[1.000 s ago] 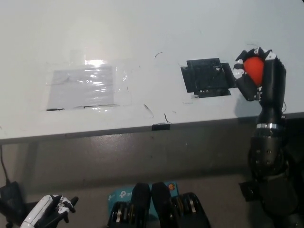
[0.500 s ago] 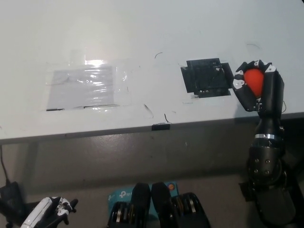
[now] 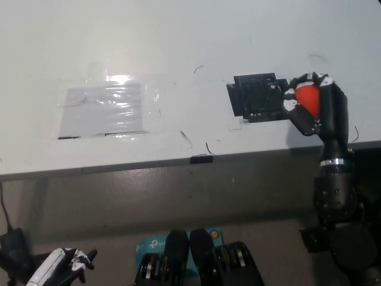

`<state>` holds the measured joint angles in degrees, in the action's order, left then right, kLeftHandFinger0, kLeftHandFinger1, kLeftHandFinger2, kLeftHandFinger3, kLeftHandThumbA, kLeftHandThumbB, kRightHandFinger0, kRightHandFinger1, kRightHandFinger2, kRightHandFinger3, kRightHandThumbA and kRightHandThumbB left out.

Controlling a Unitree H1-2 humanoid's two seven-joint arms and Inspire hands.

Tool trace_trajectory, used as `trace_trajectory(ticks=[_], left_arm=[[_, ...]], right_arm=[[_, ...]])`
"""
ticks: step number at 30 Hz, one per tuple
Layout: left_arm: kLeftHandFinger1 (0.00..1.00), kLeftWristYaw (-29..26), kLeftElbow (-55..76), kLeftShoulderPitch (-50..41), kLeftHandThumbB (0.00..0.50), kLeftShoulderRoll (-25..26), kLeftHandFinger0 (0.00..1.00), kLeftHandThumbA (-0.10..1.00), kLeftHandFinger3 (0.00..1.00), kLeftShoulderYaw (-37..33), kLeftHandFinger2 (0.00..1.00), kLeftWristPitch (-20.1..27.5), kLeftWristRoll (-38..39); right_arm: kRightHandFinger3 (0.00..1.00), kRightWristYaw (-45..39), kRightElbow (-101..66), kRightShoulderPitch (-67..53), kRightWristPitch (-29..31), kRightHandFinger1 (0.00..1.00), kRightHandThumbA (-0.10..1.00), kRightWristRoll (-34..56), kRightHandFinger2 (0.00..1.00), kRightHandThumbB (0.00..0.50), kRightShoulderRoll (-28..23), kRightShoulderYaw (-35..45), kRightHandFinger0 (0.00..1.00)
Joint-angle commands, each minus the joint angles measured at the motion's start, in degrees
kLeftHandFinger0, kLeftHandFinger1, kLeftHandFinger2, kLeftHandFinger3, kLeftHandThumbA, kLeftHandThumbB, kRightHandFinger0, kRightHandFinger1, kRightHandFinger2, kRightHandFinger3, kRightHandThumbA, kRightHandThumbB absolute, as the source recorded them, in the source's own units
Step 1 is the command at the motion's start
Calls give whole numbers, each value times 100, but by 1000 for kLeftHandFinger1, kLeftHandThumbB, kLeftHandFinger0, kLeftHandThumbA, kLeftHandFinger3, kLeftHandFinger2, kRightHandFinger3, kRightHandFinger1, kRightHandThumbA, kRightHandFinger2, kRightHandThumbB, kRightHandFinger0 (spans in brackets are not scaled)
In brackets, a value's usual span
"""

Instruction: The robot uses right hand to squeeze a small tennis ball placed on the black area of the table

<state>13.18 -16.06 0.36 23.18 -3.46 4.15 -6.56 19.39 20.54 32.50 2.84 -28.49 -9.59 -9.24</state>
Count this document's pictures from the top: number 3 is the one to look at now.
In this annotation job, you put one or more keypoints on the small black tape strip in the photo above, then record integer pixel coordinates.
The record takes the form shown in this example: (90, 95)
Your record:
(201, 159)

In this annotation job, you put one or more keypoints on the orange yellow-green small tennis ball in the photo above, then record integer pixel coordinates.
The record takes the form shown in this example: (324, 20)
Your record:
(308, 99)

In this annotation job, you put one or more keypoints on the black tape patch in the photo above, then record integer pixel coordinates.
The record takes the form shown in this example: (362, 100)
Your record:
(254, 99)

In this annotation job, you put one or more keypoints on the black floor plate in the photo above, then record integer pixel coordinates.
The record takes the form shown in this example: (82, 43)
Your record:
(309, 239)

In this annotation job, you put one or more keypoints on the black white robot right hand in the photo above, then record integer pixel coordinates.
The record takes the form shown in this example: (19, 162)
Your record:
(334, 113)

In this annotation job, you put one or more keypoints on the black power adapter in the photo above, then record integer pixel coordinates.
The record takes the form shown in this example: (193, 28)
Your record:
(13, 247)

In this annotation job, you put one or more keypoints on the clear plastic taped sheet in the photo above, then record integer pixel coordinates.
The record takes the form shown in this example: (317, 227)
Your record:
(102, 111)

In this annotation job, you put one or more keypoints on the black white robot left hand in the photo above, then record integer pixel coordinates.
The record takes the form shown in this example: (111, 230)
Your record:
(47, 268)

